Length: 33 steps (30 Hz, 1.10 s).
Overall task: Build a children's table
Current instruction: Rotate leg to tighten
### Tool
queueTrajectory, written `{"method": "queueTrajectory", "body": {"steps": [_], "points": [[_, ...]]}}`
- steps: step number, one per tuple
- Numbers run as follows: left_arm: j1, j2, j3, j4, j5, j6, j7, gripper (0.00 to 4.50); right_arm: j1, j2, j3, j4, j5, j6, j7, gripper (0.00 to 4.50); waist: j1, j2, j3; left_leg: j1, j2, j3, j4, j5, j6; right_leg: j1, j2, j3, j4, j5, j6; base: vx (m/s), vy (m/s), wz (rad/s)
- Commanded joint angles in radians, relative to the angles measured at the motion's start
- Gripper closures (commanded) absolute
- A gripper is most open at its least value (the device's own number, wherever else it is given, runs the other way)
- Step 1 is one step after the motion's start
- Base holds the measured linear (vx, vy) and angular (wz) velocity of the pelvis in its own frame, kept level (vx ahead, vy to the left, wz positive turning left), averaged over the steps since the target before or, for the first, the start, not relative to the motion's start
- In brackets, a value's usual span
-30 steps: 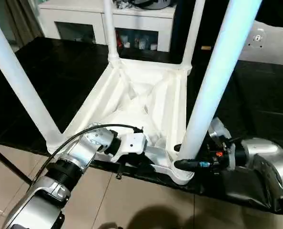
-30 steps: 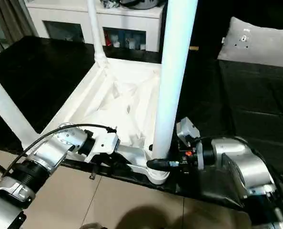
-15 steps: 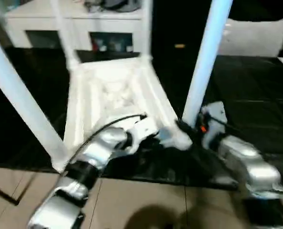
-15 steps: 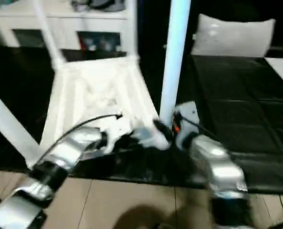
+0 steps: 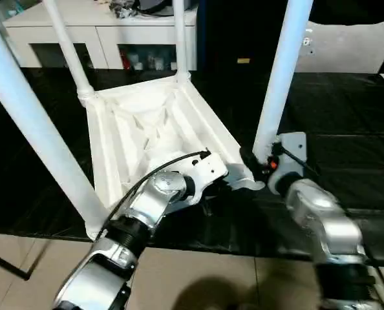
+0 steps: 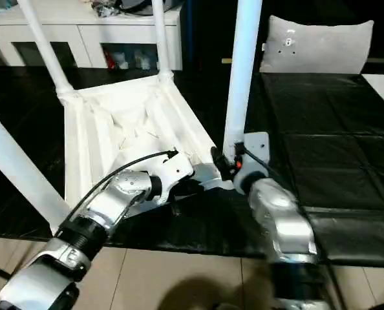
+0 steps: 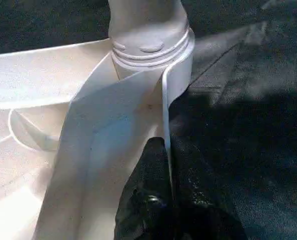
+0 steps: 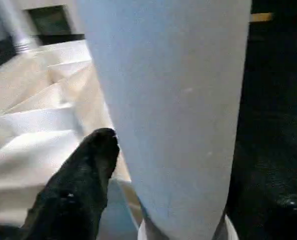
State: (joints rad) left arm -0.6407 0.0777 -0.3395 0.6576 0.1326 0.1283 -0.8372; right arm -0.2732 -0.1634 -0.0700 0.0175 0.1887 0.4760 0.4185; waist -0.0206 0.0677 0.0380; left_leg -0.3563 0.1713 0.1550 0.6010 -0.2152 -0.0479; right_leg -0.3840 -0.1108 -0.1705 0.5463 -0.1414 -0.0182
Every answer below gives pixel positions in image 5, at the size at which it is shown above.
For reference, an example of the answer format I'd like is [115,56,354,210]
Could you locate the white plastic table top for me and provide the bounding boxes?
[76,72,266,242]

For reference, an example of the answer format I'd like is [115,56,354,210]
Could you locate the grey bag with black strap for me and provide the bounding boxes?
[136,0,193,16]

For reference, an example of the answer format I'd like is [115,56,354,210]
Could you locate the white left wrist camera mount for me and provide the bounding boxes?
[178,151,229,204]

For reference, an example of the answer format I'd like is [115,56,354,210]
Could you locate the grey printed pillow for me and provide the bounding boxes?
[295,19,384,74]

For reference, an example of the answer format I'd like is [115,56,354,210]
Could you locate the black plastic packet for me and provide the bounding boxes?
[109,1,138,19]

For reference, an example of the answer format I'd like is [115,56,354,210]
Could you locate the black work mat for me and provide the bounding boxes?
[0,66,384,267]

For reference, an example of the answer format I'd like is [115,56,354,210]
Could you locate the black sofa with gold label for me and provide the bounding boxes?
[197,0,384,74]

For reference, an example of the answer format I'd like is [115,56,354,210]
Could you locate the black metal frame bar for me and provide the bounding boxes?
[0,238,49,281]

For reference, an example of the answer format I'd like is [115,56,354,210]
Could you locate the white cabinet with glass doors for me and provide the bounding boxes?
[3,0,198,71]

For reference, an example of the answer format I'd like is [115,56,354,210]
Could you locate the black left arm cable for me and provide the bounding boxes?
[93,147,211,242]

